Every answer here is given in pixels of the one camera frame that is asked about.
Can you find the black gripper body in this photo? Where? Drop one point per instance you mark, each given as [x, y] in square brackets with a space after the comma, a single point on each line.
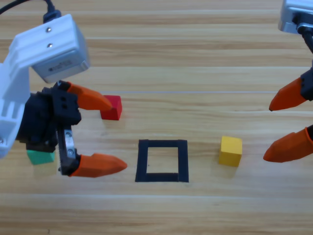
[41, 117]

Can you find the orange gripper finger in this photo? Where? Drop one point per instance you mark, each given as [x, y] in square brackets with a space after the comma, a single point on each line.
[90, 99]
[100, 165]
[286, 150]
[288, 98]

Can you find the red wooden cube block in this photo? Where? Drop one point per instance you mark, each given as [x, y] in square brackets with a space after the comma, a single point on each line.
[115, 111]

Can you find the green wooden cube block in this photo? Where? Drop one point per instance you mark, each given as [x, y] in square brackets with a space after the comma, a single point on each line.
[40, 157]

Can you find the yellow wooden cube block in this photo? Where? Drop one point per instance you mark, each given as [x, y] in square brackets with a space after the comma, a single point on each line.
[230, 151]

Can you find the black tape square outline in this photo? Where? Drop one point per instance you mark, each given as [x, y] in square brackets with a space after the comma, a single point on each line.
[141, 161]

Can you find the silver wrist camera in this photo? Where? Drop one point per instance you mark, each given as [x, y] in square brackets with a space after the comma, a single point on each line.
[61, 68]
[288, 14]

